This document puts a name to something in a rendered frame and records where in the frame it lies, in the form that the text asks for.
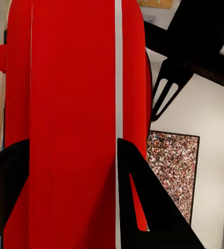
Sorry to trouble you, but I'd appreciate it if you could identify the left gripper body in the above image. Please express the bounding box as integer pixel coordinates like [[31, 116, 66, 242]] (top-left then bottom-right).
[[144, 0, 224, 82]]

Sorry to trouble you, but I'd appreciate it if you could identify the radio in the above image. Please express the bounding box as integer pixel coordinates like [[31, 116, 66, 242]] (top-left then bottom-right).
[[0, 0, 153, 249]]

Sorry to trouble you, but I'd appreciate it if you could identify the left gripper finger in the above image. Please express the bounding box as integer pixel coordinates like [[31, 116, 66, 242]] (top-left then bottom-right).
[[152, 59, 180, 114], [151, 52, 193, 123]]

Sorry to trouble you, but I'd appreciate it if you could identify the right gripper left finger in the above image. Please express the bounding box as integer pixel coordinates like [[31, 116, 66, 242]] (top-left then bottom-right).
[[0, 139, 30, 237]]

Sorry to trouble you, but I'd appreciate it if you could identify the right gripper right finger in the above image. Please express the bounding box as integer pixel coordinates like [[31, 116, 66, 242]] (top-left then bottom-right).
[[117, 138, 205, 249]]

